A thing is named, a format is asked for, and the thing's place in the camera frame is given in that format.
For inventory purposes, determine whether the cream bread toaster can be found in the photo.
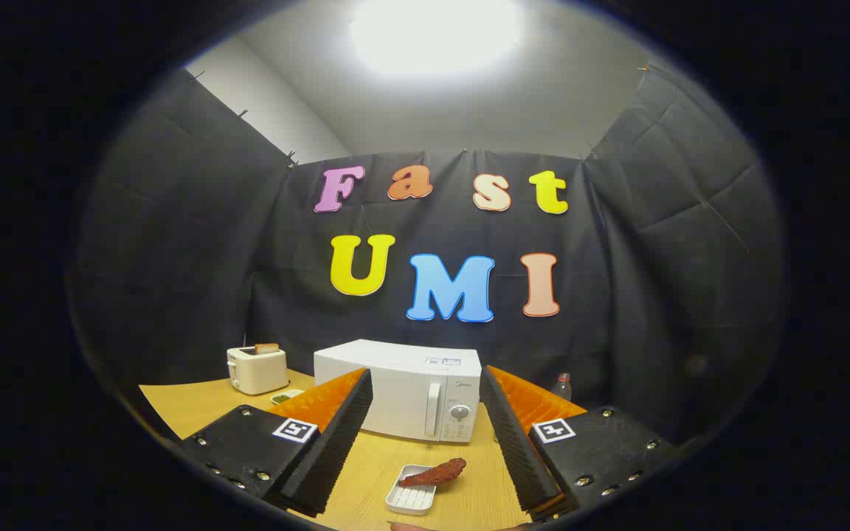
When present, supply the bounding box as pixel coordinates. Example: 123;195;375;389
227;346;289;395

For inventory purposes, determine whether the white toaster oven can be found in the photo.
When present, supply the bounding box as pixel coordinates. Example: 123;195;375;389
314;339;483;444

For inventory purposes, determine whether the white rectangular tray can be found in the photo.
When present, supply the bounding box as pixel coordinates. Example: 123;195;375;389
385;465;438;516

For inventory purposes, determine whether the reddish brown meat strip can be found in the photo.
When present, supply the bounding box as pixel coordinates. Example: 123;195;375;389
399;458;467;487

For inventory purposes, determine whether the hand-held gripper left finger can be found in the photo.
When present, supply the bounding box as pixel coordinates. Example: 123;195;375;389
178;367;374;517

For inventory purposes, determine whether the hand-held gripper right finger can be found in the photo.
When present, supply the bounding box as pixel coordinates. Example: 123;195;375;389
478;364;680;523

